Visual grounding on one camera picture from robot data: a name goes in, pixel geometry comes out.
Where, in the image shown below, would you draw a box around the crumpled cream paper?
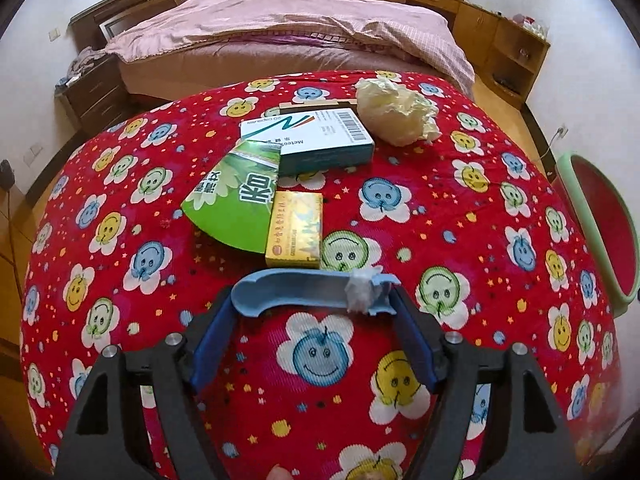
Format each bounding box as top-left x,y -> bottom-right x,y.
354,77 -> 442,148

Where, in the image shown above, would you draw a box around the pile of light clothes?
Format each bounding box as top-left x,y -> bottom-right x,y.
65,46 -> 108,78

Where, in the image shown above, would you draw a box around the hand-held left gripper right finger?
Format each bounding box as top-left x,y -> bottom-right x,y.
392,285 -> 586,480

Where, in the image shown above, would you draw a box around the dark framed board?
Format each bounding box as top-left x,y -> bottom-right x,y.
97,10 -> 146,41

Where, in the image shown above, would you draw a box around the small bottles on cabinet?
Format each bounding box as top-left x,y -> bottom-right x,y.
515,12 -> 548,36

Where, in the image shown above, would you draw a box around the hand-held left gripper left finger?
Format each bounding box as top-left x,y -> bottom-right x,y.
55,287 -> 241,480

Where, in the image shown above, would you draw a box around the yellow box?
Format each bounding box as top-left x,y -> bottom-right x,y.
264,191 -> 325,268

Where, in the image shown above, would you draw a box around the pink duvet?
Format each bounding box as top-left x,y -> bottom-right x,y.
105,0 -> 476,96

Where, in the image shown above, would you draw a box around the white and teal box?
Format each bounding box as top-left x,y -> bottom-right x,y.
239,107 -> 376,178

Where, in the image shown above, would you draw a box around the flattened green paper cup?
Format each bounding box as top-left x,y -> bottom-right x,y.
180,140 -> 283,253

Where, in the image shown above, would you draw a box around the blue plastic piece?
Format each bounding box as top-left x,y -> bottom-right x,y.
231,267 -> 401,318

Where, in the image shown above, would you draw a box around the brown cardboard piece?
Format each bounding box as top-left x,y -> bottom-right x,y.
280,99 -> 358,111

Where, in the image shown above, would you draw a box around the long wooden cabinet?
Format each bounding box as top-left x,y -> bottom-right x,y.
274,0 -> 551,111

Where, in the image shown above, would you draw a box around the red bin with green rim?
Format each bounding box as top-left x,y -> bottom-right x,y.
555,152 -> 640,318

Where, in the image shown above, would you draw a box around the wooden nightstand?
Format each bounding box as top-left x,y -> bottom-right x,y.
54,55 -> 132,133

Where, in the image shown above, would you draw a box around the clear plastic film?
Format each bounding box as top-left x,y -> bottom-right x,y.
345,267 -> 383,313

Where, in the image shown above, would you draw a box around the red smiley flower printed blanket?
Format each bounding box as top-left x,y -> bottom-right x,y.
20,70 -> 626,480

